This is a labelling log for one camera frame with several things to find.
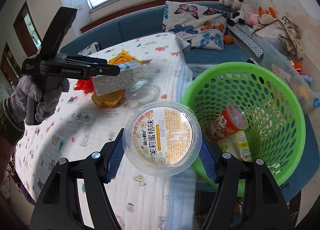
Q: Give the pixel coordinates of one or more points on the grey knit gloved hand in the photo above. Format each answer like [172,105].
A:
[46,103]

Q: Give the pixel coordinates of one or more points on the black white cow plush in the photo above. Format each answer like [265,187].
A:
[241,12]

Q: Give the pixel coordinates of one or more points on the clear round plastic lid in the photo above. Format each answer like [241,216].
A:
[140,92]

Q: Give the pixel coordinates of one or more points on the red fringed decoration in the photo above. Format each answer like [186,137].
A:
[84,85]

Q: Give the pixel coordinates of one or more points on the grey white plush toy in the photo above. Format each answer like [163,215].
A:
[226,3]

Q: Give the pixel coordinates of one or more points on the white paper cup green logo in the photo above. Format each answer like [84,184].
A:
[226,146]

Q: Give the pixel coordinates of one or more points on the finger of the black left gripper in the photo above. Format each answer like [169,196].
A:
[110,68]

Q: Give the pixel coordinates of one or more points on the orange fox plush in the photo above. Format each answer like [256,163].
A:
[266,16]

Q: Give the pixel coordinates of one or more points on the pink plush toy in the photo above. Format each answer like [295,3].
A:
[252,19]

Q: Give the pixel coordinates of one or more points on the beige patterned garment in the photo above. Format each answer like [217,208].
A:
[283,30]

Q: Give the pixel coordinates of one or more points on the orange yellow snack wrapper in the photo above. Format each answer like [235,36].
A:
[111,100]

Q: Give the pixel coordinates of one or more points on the small orange ball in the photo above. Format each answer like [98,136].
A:
[228,39]

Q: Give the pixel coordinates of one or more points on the white grey patterned box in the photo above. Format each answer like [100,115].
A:
[109,84]

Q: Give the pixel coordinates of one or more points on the red cartoon snack cup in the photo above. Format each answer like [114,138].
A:
[228,122]

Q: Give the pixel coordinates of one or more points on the blue patterned folded cloth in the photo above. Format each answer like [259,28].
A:
[248,38]

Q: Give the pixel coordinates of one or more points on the large butterfly print pillow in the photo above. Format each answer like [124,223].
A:
[203,27]

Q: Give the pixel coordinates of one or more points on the clear jelly cup orange label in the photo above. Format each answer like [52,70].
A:
[162,138]

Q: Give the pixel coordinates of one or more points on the cartoon print white tablecloth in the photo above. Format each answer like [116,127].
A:
[79,127]

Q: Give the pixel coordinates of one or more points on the small butterfly print pillow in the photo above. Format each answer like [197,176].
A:
[90,49]

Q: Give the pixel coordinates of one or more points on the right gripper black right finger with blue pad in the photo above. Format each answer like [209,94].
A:
[225,170]

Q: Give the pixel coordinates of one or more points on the clear plastic toy bin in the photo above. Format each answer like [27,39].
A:
[282,67]

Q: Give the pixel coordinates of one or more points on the green plastic mesh basket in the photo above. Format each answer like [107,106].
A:
[276,125]

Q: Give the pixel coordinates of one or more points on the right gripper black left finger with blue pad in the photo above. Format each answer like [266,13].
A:
[99,169]

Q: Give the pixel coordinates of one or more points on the clear bottle yellow label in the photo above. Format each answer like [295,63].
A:
[243,147]

